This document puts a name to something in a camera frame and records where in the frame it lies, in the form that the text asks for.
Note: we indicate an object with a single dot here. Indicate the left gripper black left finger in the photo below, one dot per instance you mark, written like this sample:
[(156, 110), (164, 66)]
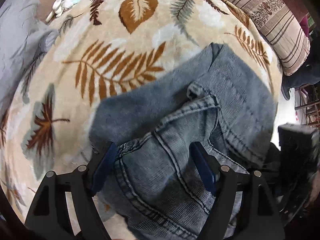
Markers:
[(48, 215)]

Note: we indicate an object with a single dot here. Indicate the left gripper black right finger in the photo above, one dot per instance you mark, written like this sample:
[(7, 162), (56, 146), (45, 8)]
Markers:
[(248, 194)]

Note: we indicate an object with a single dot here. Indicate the blue denim jeans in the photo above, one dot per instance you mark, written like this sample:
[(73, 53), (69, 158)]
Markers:
[(214, 98)]

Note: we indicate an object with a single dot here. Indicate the striped beige pillow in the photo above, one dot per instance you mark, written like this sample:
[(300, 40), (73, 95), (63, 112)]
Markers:
[(277, 23)]

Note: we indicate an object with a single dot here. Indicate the beige leaf-print blanket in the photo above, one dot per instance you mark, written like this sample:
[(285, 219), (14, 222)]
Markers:
[(106, 48)]

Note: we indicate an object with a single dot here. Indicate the white soft toy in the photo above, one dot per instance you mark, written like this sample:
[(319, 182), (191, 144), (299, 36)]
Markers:
[(59, 6)]

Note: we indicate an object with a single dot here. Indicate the black camera box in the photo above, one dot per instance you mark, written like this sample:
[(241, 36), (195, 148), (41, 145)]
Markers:
[(299, 140)]

